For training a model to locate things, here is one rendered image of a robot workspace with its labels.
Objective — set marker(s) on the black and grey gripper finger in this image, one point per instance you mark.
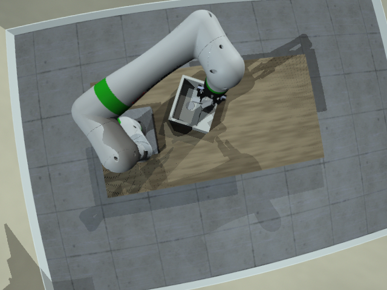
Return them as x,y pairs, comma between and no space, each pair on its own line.
219,100
202,95

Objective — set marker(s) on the black mixer tap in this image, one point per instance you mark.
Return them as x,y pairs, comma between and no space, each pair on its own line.
204,103

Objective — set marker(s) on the dark grey square basin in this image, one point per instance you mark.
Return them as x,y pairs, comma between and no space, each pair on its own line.
186,113

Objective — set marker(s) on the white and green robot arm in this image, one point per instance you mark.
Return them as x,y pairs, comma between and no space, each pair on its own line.
97,111

